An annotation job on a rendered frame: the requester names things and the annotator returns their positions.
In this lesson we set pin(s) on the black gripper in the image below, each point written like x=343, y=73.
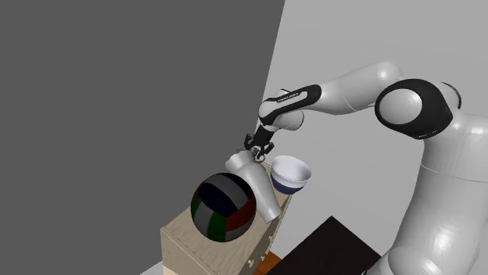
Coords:
x=261, y=135

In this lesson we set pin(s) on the white vase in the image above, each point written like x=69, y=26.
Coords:
x=259, y=182

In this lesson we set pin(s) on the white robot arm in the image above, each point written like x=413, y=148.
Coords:
x=450, y=182

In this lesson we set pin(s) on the white bowl with blue base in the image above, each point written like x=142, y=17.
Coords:
x=289, y=175

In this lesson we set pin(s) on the multicoloured panelled ball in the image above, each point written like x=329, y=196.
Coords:
x=223, y=207

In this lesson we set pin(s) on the light wood chest of drawers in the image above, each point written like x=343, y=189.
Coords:
x=190, y=243

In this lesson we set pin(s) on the dark robot stand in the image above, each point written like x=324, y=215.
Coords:
x=328, y=251

